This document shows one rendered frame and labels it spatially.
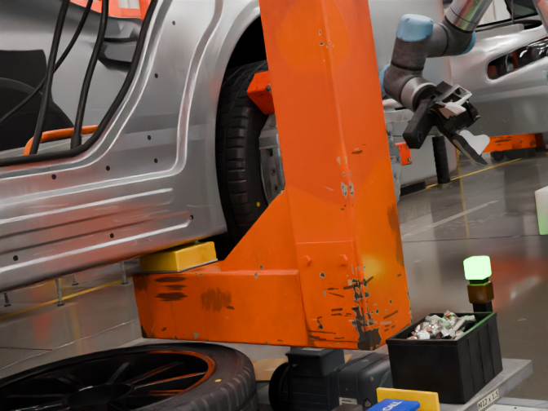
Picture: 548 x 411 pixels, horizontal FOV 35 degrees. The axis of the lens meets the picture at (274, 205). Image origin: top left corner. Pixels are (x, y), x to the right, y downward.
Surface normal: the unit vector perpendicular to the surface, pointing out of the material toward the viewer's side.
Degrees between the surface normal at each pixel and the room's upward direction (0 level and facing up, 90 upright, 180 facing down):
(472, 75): 86
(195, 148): 90
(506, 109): 107
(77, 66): 90
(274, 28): 90
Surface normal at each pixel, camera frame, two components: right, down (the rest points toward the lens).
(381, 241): 0.76, -0.06
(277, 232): -0.63, 0.15
